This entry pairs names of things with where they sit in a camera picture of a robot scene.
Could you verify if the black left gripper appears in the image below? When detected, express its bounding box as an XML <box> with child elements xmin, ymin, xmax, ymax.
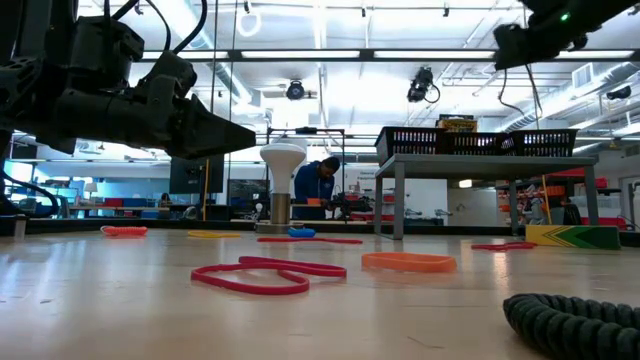
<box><xmin>0</xmin><ymin>49</ymin><xmax>257</xmax><ymax>160</ymax></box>

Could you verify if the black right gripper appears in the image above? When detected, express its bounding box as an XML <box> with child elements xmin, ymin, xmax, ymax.
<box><xmin>522</xmin><ymin>0</ymin><xmax>636</xmax><ymax>49</ymax></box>

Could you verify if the black slotted plastic basket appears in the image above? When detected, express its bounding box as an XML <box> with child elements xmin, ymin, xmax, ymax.
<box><xmin>439</xmin><ymin>130</ymin><xmax>516</xmax><ymax>157</ymax></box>
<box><xmin>374</xmin><ymin>126</ymin><xmax>448</xmax><ymax>166</ymax></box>
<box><xmin>501</xmin><ymin>128</ymin><xmax>579</xmax><ymax>158</ymax></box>

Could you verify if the yellow green crayon box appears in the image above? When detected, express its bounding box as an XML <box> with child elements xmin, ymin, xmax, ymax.
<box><xmin>435</xmin><ymin>113</ymin><xmax>479</xmax><ymax>134</ymax></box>
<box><xmin>524</xmin><ymin>224</ymin><xmax>622</xmax><ymax>251</ymax></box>

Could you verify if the red rubber band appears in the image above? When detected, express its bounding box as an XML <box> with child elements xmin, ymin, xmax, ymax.
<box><xmin>257</xmin><ymin>236</ymin><xmax>364</xmax><ymax>246</ymax></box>
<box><xmin>190</xmin><ymin>255</ymin><xmax>348</xmax><ymax>296</ymax></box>
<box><xmin>470</xmin><ymin>241</ymin><xmax>539</xmax><ymax>253</ymax></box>

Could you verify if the black computer monitor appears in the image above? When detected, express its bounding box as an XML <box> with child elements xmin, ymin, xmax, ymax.
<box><xmin>168</xmin><ymin>154</ymin><xmax>226</xmax><ymax>195</ymax></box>

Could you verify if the dark display screen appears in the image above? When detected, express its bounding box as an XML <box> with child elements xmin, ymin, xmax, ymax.
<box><xmin>227</xmin><ymin>178</ymin><xmax>272</xmax><ymax>216</ymax></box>

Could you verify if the white mushroom table lamp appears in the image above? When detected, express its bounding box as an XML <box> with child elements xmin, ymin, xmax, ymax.
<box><xmin>255</xmin><ymin>142</ymin><xmax>307</xmax><ymax>235</ymax></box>

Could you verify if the yellow rubber band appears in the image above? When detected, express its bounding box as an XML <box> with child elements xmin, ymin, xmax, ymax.
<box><xmin>187</xmin><ymin>229</ymin><xmax>242</xmax><ymax>240</ymax></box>

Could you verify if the small black background robot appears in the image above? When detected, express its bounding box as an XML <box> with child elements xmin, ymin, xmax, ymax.
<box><xmin>327</xmin><ymin>192</ymin><xmax>375</xmax><ymax>220</ymax></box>

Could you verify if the red bin shelving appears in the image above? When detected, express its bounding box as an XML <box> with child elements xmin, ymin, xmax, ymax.
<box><xmin>494</xmin><ymin>167</ymin><xmax>626</xmax><ymax>226</ymax></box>

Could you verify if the grey perforated metal shelf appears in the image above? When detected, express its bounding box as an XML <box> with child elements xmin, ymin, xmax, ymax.
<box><xmin>374</xmin><ymin>153</ymin><xmax>600</xmax><ymax>240</ymax></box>

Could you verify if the orange rubber band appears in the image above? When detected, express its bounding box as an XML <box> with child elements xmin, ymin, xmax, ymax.
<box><xmin>360</xmin><ymin>251</ymin><xmax>459</xmax><ymax>275</ymax></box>

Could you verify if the yellow hanging cable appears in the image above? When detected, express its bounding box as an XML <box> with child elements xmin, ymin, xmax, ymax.
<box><xmin>201</xmin><ymin>158</ymin><xmax>210</xmax><ymax>221</ymax></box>

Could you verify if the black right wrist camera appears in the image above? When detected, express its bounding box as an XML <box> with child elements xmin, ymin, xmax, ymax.
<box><xmin>492</xmin><ymin>19</ymin><xmax>591</xmax><ymax>71</ymax></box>

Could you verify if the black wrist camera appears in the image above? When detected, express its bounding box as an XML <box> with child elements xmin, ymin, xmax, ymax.
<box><xmin>492</xmin><ymin>19</ymin><xmax>591</xmax><ymax>71</ymax></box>
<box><xmin>67</xmin><ymin>14</ymin><xmax>146</xmax><ymax>84</ymax></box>

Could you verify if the black overhead camera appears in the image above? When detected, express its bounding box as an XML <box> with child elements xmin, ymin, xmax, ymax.
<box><xmin>285</xmin><ymin>79</ymin><xmax>306</xmax><ymax>101</ymax></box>

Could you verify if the black tubular stand frame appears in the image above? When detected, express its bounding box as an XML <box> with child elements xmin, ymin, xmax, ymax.
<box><xmin>264</xmin><ymin>126</ymin><xmax>347</xmax><ymax>201</ymax></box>

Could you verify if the white hanging ring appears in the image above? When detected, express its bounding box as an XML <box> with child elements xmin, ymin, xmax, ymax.
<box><xmin>235</xmin><ymin>8</ymin><xmax>262</xmax><ymax>38</ymax></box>

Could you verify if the orange spiral hair tie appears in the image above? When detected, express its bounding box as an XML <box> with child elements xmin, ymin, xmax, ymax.
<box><xmin>100</xmin><ymin>225</ymin><xmax>149</xmax><ymax>238</ymax></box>

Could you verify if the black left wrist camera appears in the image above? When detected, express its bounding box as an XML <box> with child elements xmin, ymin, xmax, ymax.
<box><xmin>67</xmin><ymin>14</ymin><xmax>146</xmax><ymax>84</ymax></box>

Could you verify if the black ceiling camera with cable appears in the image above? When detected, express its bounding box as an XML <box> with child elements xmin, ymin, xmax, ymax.
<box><xmin>406</xmin><ymin>66</ymin><xmax>442</xmax><ymax>105</ymax></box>

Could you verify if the black overhead light bar frame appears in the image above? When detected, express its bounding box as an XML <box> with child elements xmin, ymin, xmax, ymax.
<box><xmin>139</xmin><ymin>47</ymin><xmax>640</xmax><ymax>63</ymax></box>

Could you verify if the black aluminium table frame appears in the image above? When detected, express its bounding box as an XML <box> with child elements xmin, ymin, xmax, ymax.
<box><xmin>0</xmin><ymin>214</ymin><xmax>640</xmax><ymax>247</ymax></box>

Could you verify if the black spiral hair tie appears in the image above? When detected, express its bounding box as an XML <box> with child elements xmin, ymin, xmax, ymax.
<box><xmin>502</xmin><ymin>293</ymin><xmax>640</xmax><ymax>360</ymax></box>

